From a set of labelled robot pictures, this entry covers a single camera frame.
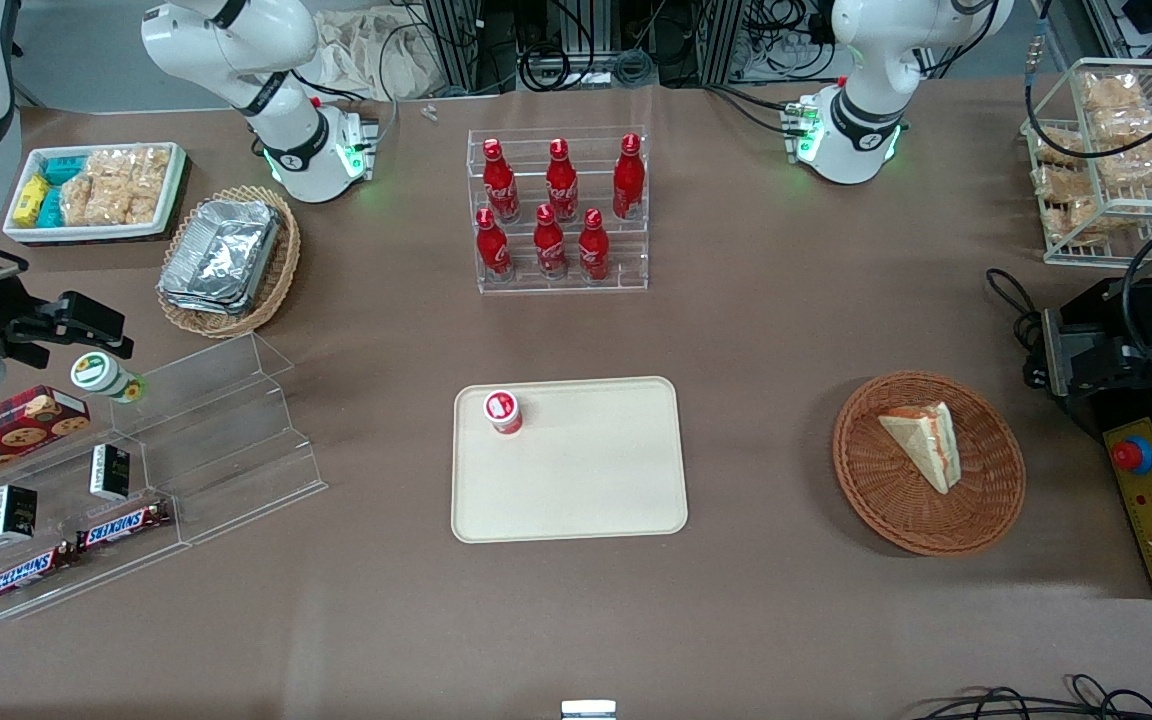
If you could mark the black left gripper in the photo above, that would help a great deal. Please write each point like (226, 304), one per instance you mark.
(1122, 362)

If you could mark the triangle sandwich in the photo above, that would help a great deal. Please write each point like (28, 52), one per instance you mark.
(926, 445)

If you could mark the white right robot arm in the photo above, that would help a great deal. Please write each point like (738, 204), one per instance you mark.
(276, 60)

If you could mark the oval wicker basket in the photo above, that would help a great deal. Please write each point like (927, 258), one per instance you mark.
(276, 280)

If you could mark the round brown wicker basket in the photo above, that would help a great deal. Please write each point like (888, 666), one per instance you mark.
(876, 500)

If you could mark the beige plastic tray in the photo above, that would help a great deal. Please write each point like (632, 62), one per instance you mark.
(586, 480)

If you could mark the green-lidded white bottle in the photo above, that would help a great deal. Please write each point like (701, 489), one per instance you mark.
(101, 375)

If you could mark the red emergency stop button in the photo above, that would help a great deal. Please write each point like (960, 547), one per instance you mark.
(1133, 455)

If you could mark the red cookie box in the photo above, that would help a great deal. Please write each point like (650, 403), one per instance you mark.
(6, 430)

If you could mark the teal snack box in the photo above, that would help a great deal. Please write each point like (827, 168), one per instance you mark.
(64, 168)
(50, 208)

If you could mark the yellow snack box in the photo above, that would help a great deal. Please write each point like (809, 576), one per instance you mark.
(31, 200)

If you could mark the rice cracker bag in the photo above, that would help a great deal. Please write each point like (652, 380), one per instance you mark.
(144, 180)
(1111, 92)
(1058, 147)
(1063, 185)
(1141, 165)
(1074, 222)
(86, 195)
(1131, 125)

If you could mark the small black box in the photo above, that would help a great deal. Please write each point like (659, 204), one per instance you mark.
(110, 472)
(13, 512)

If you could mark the black box with yellow panel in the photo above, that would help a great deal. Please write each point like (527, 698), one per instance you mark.
(1151, 520)

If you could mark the white rectangular snack bin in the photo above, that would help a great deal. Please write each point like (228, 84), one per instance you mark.
(171, 195)

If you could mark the stacked aluminium foil trays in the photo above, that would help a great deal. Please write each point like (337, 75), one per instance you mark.
(221, 255)

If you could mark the snickers bar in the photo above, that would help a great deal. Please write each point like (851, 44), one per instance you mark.
(124, 525)
(28, 575)

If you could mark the clear acrylic step shelf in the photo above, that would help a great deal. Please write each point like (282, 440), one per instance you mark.
(236, 440)

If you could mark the beige crumpled cloth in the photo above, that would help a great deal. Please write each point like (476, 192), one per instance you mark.
(366, 55)

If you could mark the small clear plastic clip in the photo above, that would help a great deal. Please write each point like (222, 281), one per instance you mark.
(429, 112)

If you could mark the red cola bottle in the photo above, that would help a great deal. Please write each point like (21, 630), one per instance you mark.
(562, 185)
(493, 248)
(628, 180)
(500, 185)
(593, 248)
(550, 245)

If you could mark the red-lidded white yoghurt cup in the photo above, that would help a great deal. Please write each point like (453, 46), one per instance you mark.
(502, 412)

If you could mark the clear acrylic bottle rack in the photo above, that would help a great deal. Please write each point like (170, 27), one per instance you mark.
(626, 255)

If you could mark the aluminium frame profile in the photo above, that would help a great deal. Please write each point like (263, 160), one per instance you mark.
(721, 40)
(456, 40)

